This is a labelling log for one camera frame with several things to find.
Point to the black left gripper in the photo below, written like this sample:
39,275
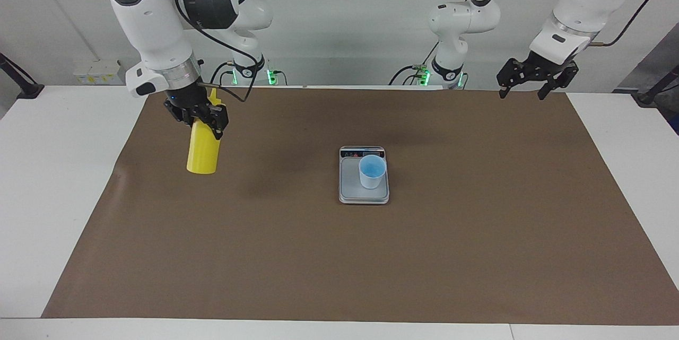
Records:
543,67

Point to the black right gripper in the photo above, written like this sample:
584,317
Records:
188,104

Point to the yellow squeeze seasoning bottle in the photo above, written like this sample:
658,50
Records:
202,151

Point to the light blue plastic cup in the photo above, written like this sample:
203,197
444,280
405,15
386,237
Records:
372,173

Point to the silver digital kitchen scale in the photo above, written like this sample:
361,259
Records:
350,191

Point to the blue object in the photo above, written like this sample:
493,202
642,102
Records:
676,127

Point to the brown paper table mat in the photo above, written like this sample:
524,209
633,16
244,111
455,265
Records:
318,255

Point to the white wall socket box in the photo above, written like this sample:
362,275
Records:
95,72

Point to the black camera stand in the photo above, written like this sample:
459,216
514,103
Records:
650,97
29,88

